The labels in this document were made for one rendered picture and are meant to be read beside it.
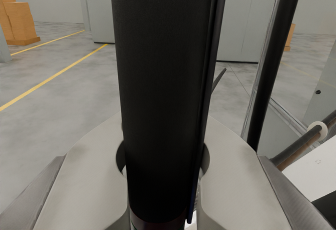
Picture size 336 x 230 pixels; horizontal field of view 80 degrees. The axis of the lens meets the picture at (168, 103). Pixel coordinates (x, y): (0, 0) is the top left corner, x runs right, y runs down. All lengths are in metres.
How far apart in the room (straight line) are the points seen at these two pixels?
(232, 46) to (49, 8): 11.16
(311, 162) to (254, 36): 5.43
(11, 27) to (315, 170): 8.39
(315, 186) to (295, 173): 0.05
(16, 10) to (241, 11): 6.51
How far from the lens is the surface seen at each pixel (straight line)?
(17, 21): 8.28
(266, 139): 1.48
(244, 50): 5.90
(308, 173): 0.55
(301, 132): 1.20
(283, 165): 0.29
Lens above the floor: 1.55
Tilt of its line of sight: 28 degrees down
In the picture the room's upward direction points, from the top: 2 degrees clockwise
